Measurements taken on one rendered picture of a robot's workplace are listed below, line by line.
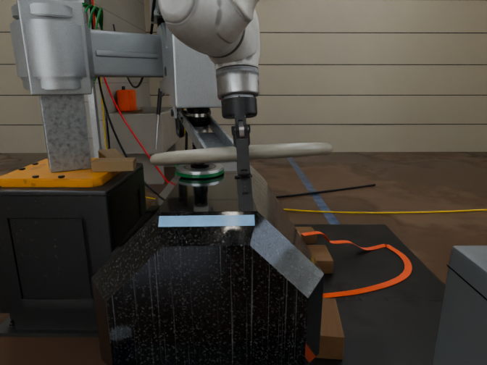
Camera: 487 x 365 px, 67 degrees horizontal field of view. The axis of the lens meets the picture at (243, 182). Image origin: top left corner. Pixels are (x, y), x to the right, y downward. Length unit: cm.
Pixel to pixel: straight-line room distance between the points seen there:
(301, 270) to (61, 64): 136
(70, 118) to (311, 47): 510
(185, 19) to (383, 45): 636
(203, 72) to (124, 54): 63
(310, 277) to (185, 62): 93
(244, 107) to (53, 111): 135
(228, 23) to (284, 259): 79
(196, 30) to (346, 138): 622
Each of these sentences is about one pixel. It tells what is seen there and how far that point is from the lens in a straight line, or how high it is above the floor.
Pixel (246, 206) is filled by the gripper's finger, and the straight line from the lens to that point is 76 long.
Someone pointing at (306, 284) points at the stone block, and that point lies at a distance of 125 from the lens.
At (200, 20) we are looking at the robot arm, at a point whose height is 130.
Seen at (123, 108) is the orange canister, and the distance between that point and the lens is 473.
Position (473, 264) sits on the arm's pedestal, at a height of 79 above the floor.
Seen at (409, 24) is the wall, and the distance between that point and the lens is 707.
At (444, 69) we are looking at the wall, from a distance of 731.
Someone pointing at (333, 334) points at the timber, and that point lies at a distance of 179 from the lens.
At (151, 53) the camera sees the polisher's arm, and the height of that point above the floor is 136.
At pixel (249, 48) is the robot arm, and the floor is 127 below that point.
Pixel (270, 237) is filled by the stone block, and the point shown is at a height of 72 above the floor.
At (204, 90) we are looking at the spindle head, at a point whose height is 117.
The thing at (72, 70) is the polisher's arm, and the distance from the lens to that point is 190.
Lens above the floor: 121
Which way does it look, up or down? 15 degrees down
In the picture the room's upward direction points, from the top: straight up
